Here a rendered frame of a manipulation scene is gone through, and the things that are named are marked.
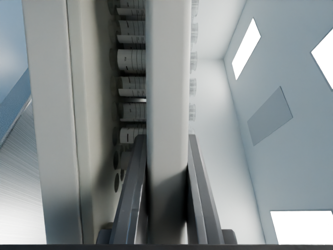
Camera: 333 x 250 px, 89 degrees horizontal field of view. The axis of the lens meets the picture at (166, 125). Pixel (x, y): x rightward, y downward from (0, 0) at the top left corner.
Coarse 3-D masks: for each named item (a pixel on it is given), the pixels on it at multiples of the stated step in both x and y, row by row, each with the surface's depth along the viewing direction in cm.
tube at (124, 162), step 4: (116, 152) 12; (120, 152) 12; (124, 152) 12; (128, 152) 12; (116, 156) 12; (120, 156) 12; (124, 156) 12; (128, 156) 12; (116, 160) 12; (120, 160) 12; (124, 160) 12; (128, 160) 12; (116, 164) 12; (120, 164) 12; (124, 164) 12; (116, 168) 12; (120, 168) 12; (124, 168) 12
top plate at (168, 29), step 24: (168, 0) 7; (168, 24) 7; (168, 48) 7; (168, 72) 7; (168, 96) 8; (168, 120) 8; (168, 144) 8; (168, 168) 8; (168, 192) 8; (168, 216) 8; (168, 240) 8
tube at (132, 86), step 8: (112, 80) 11; (120, 80) 11; (128, 80) 11; (136, 80) 11; (144, 80) 11; (192, 80) 11; (112, 88) 11; (120, 88) 11; (128, 88) 11; (136, 88) 11; (144, 88) 11; (192, 88) 11; (144, 96) 12; (192, 96) 12
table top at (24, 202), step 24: (24, 72) 26; (24, 96) 23; (0, 120) 20; (24, 120) 22; (0, 144) 19; (24, 144) 22; (0, 168) 18; (24, 168) 22; (0, 192) 18; (24, 192) 22; (0, 216) 18; (24, 216) 22; (0, 240) 18; (24, 240) 22
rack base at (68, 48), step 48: (48, 0) 7; (96, 0) 9; (48, 48) 7; (96, 48) 9; (48, 96) 7; (96, 96) 9; (48, 144) 8; (96, 144) 9; (48, 192) 8; (96, 192) 9; (48, 240) 8; (96, 240) 9
